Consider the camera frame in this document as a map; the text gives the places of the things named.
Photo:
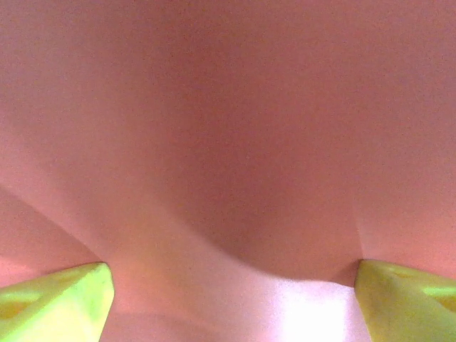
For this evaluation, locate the red paper sheet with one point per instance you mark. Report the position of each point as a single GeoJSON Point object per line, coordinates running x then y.
{"type": "Point", "coordinates": [228, 124]}

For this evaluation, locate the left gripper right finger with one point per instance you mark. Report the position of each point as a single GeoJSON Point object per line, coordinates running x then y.
{"type": "Point", "coordinates": [402, 306]}

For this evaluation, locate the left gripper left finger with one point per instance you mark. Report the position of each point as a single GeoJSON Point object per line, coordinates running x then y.
{"type": "Point", "coordinates": [53, 306]}

